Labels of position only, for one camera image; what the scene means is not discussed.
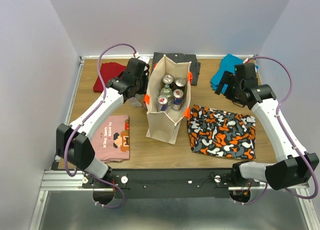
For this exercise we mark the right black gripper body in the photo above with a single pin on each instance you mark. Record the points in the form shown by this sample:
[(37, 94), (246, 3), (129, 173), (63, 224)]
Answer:
[(236, 87)]

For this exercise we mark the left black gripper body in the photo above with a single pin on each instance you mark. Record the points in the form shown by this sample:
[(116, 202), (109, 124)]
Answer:
[(144, 81)]

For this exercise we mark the blue cap water bottle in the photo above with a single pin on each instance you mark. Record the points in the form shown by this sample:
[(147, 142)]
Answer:
[(135, 101)]

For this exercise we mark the beige canvas tote bag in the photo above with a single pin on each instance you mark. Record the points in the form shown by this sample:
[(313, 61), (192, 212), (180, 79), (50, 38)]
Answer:
[(164, 126)]

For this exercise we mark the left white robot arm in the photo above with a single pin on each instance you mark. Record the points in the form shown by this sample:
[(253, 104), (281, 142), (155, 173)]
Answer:
[(73, 141)]

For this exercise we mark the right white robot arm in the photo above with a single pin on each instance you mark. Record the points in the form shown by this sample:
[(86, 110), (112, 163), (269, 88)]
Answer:
[(294, 164)]

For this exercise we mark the folded teal shirt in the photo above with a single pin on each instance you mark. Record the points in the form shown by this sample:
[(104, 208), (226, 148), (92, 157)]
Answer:
[(227, 64)]

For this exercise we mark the folded red shirt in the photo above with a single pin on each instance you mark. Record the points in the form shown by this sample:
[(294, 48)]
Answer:
[(108, 71)]

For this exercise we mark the silver top can right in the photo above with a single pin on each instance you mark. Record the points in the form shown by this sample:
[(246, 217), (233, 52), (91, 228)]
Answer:
[(180, 83)]

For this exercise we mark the folded dark grey garment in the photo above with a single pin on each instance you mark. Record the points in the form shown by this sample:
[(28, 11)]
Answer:
[(180, 58)]

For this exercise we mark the orange camouflage folded garment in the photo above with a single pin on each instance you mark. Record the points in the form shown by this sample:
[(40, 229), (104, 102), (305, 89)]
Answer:
[(219, 133)]

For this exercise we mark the folded pink graphic shirt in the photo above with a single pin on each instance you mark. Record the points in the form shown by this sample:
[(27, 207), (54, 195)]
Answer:
[(111, 142)]

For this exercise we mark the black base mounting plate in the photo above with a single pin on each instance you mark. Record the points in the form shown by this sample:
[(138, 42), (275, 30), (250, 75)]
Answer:
[(176, 182)]

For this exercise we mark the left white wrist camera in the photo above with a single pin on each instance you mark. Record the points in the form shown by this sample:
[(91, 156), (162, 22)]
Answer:
[(145, 58)]

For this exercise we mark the aluminium table frame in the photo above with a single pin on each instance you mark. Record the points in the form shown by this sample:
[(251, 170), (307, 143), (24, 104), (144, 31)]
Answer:
[(70, 207)]

